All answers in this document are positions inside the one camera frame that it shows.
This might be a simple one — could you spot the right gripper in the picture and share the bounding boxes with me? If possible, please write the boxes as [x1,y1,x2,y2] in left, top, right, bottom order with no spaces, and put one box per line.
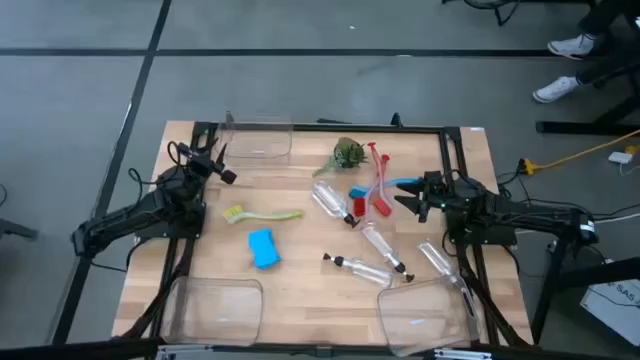
[394,171,452,224]

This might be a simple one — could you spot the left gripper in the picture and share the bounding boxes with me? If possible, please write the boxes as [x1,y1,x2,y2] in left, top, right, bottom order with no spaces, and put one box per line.
[177,141,238,185]

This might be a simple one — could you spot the clear pump dispenser bottle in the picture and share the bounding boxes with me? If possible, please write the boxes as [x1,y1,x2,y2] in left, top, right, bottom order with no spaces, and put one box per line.
[322,252,394,289]
[360,222,415,284]
[311,180,361,230]
[418,239,476,319]

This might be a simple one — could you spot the blue dish brush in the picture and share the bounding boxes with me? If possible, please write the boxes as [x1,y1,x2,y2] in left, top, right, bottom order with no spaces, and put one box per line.
[348,177,424,200]

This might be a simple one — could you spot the green yellow dish brush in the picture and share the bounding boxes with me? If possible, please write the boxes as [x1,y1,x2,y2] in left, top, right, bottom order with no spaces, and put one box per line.
[223,204,305,225]

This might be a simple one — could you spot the clear plastic bin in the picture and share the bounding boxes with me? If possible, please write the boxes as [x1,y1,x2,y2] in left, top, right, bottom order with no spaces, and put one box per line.
[215,112,294,161]
[376,274,481,357]
[159,276,265,347]

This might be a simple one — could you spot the potted green succulent plant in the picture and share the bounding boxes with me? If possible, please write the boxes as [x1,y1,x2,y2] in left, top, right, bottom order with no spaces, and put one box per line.
[313,137,369,178]

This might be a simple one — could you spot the black stand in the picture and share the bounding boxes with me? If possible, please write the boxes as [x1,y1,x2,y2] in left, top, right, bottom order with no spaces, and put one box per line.
[530,237,640,344]

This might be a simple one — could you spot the black desk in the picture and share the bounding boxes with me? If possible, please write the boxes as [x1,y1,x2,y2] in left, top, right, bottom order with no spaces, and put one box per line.
[535,64,640,136]

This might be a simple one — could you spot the black chair base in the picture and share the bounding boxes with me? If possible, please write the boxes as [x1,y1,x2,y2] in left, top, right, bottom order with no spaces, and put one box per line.
[441,0,521,27]

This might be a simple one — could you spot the person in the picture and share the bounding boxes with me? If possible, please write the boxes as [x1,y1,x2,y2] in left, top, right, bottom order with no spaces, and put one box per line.
[532,0,640,105]

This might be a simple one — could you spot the black stand foot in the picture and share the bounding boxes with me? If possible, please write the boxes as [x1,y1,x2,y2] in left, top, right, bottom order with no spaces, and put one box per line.
[0,217,40,241]

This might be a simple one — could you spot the white cardboard box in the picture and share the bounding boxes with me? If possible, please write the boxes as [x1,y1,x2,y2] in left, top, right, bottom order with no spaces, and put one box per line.
[579,278,640,347]

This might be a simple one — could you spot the black crossbar with silver rails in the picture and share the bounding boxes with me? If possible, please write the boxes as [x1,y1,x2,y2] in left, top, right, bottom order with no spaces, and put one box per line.
[0,337,640,360]

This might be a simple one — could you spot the yellow extension cable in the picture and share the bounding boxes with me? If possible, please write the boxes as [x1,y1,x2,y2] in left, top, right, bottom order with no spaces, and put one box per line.
[518,128,640,176]

